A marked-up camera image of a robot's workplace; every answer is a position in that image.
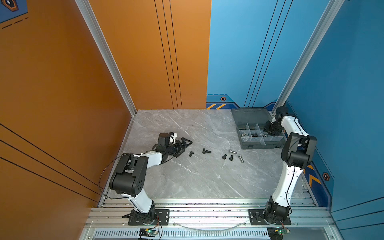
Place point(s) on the right green circuit board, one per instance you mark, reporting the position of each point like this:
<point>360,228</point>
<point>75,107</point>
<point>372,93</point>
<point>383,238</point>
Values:
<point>278,234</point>

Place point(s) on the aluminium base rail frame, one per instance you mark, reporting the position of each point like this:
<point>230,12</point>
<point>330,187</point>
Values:
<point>212,218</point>

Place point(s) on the silver wing nut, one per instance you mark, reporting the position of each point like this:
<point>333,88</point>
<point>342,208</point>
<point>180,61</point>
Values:
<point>246,136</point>

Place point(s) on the green circuit board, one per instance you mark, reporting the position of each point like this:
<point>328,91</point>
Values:
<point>148,233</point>
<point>278,234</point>

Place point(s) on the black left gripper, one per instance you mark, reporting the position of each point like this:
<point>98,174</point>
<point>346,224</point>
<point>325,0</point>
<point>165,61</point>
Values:
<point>181,149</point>

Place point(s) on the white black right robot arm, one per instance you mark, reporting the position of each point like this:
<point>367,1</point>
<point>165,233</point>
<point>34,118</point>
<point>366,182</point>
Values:
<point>297,154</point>

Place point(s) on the left green circuit board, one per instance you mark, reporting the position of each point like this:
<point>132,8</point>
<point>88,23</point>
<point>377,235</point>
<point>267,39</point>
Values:
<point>148,233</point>

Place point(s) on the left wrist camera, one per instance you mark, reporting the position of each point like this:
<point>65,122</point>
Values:
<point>173,137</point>

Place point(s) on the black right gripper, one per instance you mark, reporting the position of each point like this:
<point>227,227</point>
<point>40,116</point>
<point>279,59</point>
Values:
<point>266,128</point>

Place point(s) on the grey compartment organizer box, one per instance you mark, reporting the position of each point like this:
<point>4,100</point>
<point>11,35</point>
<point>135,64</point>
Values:
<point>253,120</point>

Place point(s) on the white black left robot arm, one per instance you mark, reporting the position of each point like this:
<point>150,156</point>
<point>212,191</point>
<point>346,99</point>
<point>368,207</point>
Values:
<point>129,176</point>

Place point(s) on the aluminium left corner post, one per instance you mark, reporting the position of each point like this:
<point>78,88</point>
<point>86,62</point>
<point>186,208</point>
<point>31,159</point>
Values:
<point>101,42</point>

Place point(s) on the aluminium right corner post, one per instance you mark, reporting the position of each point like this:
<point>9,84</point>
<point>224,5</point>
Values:
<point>318,34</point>

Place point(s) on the aluminium corner post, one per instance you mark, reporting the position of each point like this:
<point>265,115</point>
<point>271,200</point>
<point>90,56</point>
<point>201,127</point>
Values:
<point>318,34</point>
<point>101,42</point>

